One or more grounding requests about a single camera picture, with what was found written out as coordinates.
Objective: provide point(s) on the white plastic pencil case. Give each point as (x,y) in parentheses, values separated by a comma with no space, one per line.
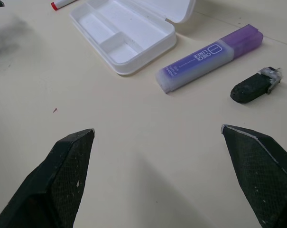
(131,31)

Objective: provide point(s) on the black worn eraser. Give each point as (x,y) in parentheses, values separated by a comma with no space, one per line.
(251,89)

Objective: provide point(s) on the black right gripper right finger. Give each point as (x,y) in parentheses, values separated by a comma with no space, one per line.
(259,171)

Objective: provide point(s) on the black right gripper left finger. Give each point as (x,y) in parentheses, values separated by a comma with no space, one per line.
(50,185)

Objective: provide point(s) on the purple highlighter pen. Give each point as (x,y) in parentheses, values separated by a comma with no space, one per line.
(205,59)

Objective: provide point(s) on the white marker with red cap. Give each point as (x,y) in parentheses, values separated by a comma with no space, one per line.
(60,3)

